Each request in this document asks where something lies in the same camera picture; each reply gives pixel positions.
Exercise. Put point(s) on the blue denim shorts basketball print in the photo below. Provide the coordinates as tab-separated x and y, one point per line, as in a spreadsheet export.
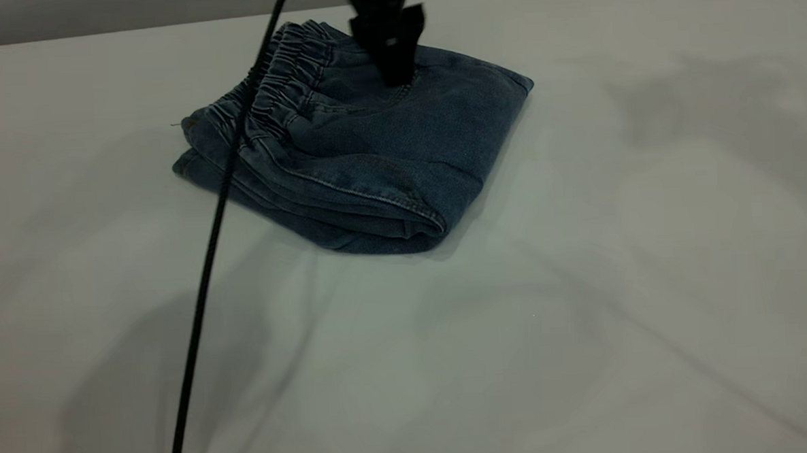
373	160

